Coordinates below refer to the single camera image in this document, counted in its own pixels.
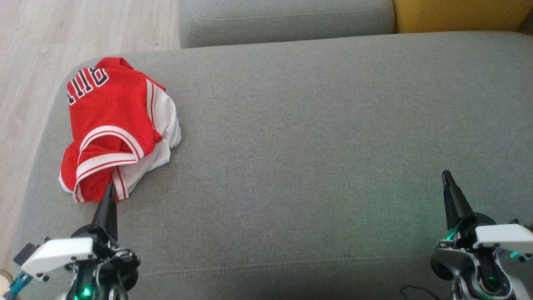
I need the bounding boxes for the grey fabric sofa seat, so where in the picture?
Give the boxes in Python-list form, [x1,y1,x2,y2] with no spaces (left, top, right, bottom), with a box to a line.
[10,31,533,300]

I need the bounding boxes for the left teal cable connector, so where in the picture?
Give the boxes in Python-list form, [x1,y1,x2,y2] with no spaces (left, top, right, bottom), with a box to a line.
[2,273,34,300]

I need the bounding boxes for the grey sofa back cushion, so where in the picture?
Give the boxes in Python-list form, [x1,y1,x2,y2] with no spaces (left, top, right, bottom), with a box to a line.
[178,0,395,49]

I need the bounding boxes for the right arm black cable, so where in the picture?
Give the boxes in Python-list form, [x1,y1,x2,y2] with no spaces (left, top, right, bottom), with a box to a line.
[400,285,442,300]

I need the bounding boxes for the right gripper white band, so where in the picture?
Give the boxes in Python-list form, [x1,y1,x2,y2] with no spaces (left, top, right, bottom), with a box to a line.
[435,170,533,261]

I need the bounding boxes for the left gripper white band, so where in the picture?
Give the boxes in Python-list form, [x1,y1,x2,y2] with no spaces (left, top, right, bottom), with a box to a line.
[22,183,140,300]

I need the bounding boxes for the red basketball jersey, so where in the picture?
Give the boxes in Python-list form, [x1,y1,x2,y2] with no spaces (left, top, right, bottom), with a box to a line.
[67,57,182,161]

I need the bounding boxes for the yellow sofa cushion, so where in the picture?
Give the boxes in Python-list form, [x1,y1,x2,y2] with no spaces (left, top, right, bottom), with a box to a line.
[393,0,533,35]

